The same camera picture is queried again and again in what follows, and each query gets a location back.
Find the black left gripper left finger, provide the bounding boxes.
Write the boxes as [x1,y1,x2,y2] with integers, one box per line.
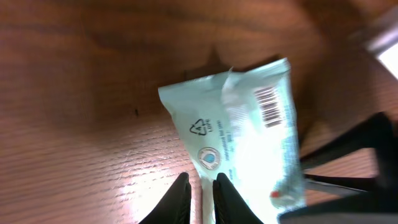
[140,172,192,224]

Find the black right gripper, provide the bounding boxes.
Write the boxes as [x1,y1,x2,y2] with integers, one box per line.
[279,112,397,223]

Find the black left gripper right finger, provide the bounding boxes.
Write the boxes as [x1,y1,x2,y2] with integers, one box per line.
[213,173,262,224]

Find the mint green wipes pack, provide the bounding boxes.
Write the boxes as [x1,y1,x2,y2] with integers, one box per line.
[159,58,305,223]

